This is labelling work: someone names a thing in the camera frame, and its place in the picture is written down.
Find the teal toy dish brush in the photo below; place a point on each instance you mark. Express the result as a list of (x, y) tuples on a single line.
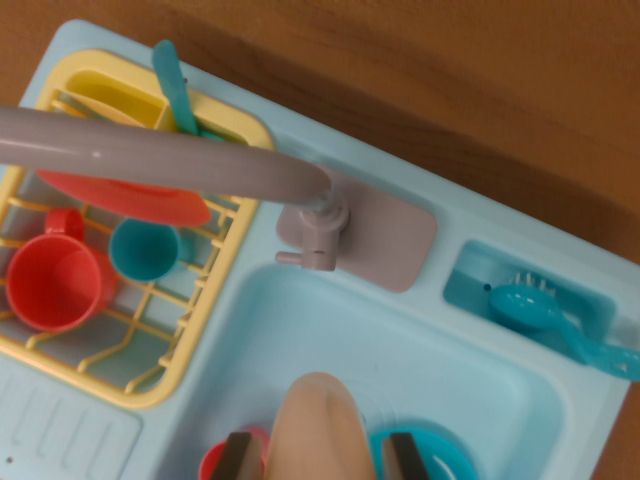
[(525, 310)]

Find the yellow plastic dish rack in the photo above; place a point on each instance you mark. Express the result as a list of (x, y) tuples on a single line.
[(204, 305)]

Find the long teal toy utensil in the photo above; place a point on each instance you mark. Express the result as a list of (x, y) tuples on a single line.
[(172, 85)]

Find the teal toy plate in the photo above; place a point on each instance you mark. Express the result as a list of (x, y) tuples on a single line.
[(450, 455)]

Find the red toy tumbler cup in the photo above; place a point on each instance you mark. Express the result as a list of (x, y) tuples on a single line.
[(210, 462)]

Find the grey toy faucet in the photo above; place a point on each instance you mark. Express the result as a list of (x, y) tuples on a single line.
[(390, 240)]

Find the small teal toy cup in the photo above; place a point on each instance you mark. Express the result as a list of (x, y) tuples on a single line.
[(142, 250)]

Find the cream toy detergent bottle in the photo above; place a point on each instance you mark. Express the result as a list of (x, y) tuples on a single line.
[(320, 430)]

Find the light blue toy sink unit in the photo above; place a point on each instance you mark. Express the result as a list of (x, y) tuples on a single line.
[(400, 325)]

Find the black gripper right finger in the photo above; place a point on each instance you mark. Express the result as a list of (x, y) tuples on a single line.
[(405, 460)]

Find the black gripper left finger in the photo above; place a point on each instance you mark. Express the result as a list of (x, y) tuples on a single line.
[(242, 460)]

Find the red toy plate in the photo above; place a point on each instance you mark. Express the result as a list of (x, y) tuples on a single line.
[(150, 200)]

